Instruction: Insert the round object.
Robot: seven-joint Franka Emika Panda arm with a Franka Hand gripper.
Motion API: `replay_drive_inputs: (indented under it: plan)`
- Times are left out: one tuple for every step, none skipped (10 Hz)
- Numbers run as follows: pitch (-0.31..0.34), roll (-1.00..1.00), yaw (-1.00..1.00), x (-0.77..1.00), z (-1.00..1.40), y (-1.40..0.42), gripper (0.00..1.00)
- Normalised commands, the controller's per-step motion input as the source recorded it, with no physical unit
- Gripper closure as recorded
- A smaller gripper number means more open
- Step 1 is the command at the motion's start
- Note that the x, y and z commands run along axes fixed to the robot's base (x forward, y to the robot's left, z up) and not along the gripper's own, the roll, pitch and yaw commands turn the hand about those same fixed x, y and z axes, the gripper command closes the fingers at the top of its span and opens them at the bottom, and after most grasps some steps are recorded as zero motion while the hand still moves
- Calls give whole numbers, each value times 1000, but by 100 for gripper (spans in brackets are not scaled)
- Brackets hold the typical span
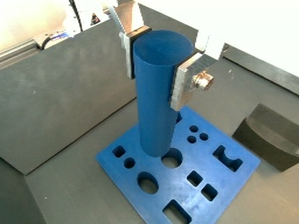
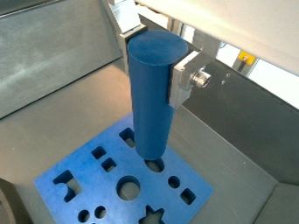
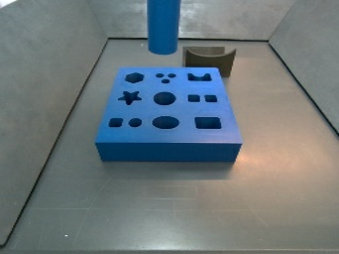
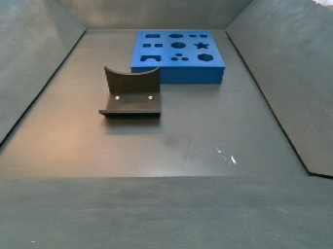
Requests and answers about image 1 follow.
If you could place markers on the grey enclosure side panel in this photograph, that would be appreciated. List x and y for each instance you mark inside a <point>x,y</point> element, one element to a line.
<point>59,93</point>

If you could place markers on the blue shape-sorting board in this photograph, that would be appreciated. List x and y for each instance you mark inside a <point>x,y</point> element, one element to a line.
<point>194,180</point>

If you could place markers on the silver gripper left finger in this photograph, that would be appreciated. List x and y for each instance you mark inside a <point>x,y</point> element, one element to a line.
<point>130,23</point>

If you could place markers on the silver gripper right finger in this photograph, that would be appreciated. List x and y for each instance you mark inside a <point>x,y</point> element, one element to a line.
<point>192,73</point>

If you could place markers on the blue round cylinder peg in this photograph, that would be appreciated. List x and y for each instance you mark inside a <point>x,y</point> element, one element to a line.
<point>159,51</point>

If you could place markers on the grey enclosure back panel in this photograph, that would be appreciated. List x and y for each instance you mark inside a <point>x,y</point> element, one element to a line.
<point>253,32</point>

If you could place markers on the aluminium frame rail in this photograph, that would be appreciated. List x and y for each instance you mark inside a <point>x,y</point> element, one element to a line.
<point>19,51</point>

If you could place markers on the dark grey foam block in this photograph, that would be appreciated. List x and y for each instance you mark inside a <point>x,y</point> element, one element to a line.
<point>272,136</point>

